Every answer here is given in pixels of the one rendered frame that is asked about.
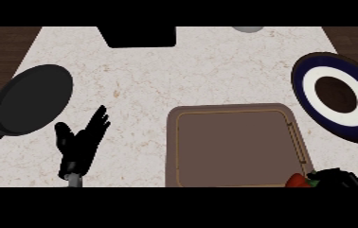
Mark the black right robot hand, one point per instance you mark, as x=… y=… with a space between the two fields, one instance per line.
x=336 y=177

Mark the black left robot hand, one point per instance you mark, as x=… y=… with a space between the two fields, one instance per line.
x=80 y=146

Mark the red bell pepper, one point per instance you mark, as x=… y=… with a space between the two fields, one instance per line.
x=298 y=180

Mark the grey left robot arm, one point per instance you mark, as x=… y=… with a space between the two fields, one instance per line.
x=74 y=180

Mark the brown tray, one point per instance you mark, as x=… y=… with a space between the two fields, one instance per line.
x=233 y=146

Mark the blue white brown plate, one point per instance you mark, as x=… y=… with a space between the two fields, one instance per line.
x=332 y=94

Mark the black frying pan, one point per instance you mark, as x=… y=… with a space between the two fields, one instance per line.
x=33 y=100

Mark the black appliance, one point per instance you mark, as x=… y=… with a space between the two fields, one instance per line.
x=138 y=36

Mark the grey round object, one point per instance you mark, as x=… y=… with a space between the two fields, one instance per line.
x=247 y=29

